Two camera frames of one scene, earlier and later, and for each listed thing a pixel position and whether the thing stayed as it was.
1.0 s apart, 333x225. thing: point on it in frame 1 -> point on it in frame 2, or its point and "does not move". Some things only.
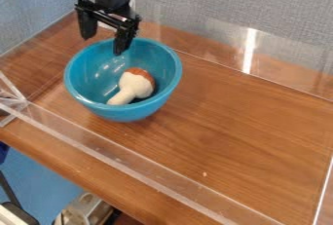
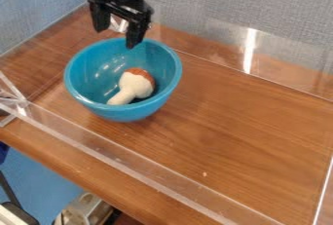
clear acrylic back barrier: [280, 42] does not move
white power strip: [87, 210] does not move
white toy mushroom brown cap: [137, 84] does not move
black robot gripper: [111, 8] -> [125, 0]
